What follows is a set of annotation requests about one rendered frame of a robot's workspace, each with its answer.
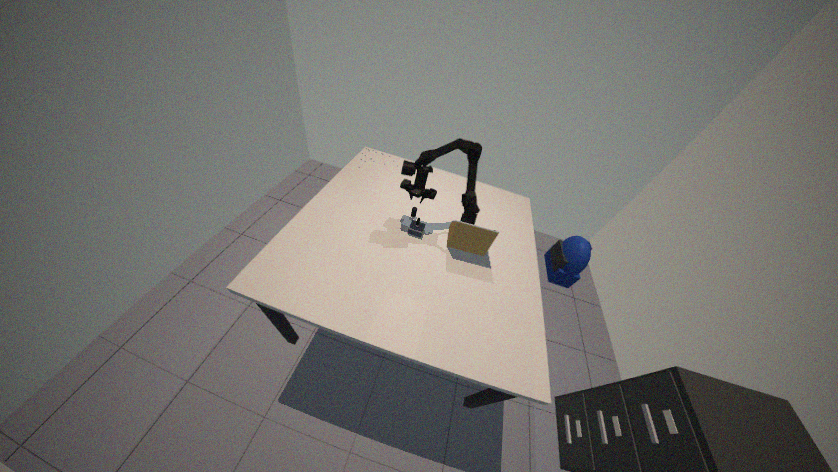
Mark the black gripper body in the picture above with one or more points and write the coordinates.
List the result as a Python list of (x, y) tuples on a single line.
[(406, 184)]

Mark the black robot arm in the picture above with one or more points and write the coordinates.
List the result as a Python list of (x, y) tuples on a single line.
[(469, 199)]

